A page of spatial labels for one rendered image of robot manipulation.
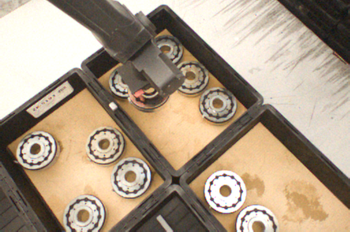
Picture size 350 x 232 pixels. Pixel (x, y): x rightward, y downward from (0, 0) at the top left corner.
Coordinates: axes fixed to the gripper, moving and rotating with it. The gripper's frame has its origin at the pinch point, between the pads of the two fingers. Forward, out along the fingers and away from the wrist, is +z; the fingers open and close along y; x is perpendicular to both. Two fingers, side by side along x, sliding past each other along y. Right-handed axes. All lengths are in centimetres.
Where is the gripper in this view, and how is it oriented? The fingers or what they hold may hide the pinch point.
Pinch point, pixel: (147, 85)
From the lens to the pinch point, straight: 81.7
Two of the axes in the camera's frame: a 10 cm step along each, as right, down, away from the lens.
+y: 8.3, -5.2, 2.0
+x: -5.6, -7.8, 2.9
